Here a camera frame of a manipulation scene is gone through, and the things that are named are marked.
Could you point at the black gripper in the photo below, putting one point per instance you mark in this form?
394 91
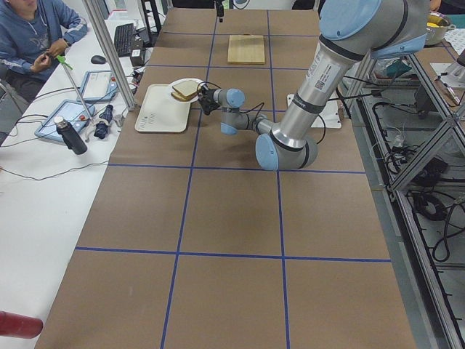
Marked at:
209 97

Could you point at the white bread slice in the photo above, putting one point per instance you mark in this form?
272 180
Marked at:
186 88

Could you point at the white round plate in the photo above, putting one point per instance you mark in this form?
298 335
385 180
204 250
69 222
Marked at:
170 89

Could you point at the bottom bread slice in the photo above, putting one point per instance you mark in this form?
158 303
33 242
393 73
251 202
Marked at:
180 97

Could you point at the cream bear serving tray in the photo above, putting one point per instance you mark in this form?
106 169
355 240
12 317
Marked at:
161 113

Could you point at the bamboo cutting board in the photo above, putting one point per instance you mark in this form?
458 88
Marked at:
246 50

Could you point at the black keyboard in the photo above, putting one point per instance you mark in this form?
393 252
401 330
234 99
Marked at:
123 38

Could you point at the far blue teach pendant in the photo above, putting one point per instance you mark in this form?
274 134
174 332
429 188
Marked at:
98 86

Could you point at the folded navy umbrella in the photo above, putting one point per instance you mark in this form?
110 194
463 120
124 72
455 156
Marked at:
104 120

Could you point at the black computer mouse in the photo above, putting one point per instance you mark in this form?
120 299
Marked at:
98 60

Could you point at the black water bottle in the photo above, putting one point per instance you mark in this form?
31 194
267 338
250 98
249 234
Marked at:
69 135

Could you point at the seated person blue hoodie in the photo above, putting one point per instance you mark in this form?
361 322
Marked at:
33 34

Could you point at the red bottle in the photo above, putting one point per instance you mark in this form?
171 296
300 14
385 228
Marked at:
20 326

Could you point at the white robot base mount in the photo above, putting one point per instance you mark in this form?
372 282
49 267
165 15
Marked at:
329 117

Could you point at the aluminium frame post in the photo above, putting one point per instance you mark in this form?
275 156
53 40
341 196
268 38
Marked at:
106 43

